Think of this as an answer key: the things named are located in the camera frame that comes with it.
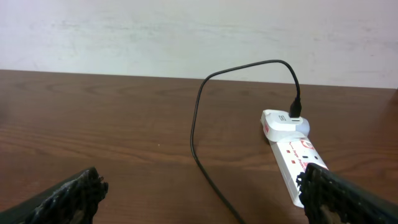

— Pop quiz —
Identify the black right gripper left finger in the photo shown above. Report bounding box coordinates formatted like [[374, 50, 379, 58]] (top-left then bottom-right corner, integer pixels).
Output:
[[1, 167, 109, 224]]

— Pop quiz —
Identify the white USB charger adapter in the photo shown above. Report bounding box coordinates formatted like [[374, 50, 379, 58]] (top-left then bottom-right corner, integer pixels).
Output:
[[261, 110, 310, 142]]

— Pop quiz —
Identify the white power strip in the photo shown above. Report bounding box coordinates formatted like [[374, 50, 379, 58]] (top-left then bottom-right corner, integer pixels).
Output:
[[270, 138, 327, 208]]

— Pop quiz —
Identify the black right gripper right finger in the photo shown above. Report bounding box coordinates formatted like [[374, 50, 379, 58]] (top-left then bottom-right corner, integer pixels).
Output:
[[296, 163, 397, 224]]

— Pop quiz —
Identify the black USB charging cable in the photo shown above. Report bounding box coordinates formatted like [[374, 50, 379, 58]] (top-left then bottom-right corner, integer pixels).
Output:
[[190, 59, 303, 224]]

